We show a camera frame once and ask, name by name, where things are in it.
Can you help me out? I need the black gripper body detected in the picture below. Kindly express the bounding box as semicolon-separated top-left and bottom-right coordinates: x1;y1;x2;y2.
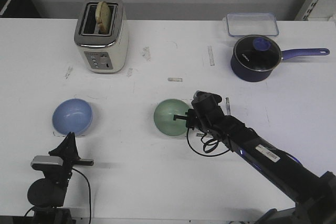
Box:
186;91;224;132
43;157;94;182

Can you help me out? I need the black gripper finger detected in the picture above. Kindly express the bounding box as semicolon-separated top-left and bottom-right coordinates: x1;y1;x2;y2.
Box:
70;132;79;159
48;132;72;156
173;115;187;120

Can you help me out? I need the green bowl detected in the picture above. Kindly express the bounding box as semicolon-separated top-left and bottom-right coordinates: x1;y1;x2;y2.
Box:
153;99;190;137

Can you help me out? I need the blue bowl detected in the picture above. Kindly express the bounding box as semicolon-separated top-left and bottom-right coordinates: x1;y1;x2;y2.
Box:
52;98;93;135

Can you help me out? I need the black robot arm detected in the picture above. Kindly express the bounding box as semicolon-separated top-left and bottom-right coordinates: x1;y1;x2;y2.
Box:
27;132;94;223
78;91;335;223

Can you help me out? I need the purple saucepan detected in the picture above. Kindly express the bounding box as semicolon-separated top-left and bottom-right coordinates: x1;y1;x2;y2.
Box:
230;35;330;82

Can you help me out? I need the glass saucepan lid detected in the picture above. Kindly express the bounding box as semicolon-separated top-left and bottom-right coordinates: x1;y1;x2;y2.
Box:
233;35;282;72

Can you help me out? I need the clear plastic food container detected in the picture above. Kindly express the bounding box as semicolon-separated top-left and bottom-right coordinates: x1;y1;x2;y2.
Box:
223;13;279;37

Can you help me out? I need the cream two-slot toaster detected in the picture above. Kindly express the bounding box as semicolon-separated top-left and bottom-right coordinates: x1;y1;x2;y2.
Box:
74;0;129;74

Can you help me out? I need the bread slice in toaster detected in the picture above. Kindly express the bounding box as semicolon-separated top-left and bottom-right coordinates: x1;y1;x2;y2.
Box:
95;1;111;34

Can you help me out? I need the black box on floor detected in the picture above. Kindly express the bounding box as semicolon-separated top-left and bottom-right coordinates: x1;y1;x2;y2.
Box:
1;0;41;18

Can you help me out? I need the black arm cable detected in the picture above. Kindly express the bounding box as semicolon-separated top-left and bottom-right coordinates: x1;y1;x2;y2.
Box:
23;167;92;222
186;126;230;157

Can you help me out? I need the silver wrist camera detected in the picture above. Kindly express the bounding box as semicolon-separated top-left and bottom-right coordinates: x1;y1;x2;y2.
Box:
30;155;64;169

